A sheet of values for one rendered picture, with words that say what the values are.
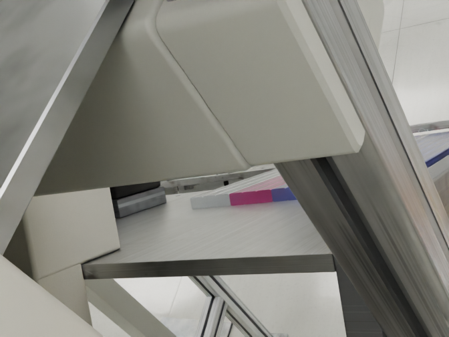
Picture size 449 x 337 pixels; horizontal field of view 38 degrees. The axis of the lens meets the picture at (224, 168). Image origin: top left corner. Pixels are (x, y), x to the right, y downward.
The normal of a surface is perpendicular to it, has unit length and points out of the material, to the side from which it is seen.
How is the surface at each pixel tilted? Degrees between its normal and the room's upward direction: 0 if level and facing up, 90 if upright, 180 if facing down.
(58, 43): 0
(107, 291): 90
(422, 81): 0
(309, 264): 47
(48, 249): 90
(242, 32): 90
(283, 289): 0
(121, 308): 90
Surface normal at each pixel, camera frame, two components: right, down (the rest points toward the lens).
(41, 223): 0.85, -0.11
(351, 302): -0.49, 0.15
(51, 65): -0.46, -0.62
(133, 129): -0.25, 0.78
